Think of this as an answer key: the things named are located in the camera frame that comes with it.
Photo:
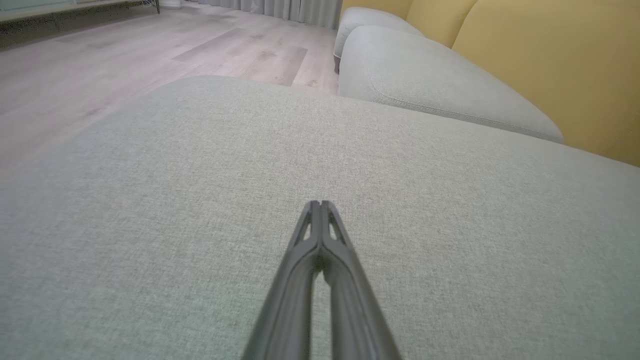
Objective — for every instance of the yellow sofa back cushion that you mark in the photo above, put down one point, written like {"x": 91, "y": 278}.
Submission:
{"x": 440, "y": 17}
{"x": 550, "y": 60}

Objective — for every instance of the grey cabinet on legs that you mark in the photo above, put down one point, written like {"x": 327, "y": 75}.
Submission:
{"x": 50, "y": 9}

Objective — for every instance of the white ribbed cylinder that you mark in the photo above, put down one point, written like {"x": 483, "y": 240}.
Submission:
{"x": 170, "y": 3}

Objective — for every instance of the wide grey sofa chaise cushion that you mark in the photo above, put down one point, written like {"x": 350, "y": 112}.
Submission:
{"x": 150, "y": 225}

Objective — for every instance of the grey sofa seat cushion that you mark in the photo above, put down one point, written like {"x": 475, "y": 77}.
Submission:
{"x": 425, "y": 75}
{"x": 360, "y": 20}

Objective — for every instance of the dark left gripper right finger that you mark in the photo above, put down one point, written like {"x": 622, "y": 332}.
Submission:
{"x": 350, "y": 310}

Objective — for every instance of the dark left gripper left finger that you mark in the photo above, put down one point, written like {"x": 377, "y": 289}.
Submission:
{"x": 290, "y": 300}

